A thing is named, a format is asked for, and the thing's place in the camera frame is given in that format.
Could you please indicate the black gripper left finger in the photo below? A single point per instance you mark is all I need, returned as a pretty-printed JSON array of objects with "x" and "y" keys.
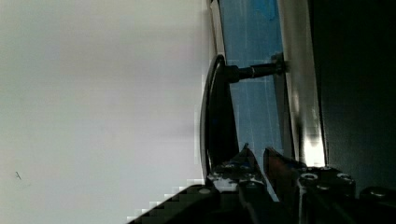
[{"x": 234, "y": 192}]

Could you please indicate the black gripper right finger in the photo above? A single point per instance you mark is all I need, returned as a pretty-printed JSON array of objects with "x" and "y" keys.
[{"x": 324, "y": 195}]

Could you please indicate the silver toaster oven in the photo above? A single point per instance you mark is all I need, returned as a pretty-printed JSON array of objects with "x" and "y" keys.
[{"x": 314, "y": 79}]

